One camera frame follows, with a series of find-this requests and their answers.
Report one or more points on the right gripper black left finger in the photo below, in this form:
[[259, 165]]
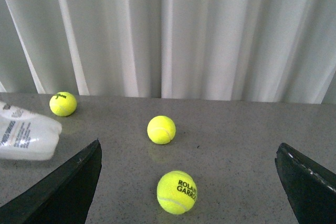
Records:
[[63, 196]]

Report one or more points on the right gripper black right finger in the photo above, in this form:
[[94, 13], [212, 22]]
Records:
[[310, 187]]

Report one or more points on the Roland Garros tennis ball can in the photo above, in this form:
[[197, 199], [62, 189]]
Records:
[[26, 135]]

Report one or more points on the far Wilson tennis ball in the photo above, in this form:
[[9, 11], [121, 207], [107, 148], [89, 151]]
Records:
[[63, 104]]

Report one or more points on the Roland Garros tennis ball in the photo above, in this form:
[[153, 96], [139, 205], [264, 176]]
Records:
[[176, 192]]

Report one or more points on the plain yellow tennis ball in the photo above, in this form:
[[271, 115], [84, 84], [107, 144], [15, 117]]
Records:
[[161, 130]]

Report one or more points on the white pleated curtain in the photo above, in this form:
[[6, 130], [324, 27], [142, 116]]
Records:
[[249, 50]]

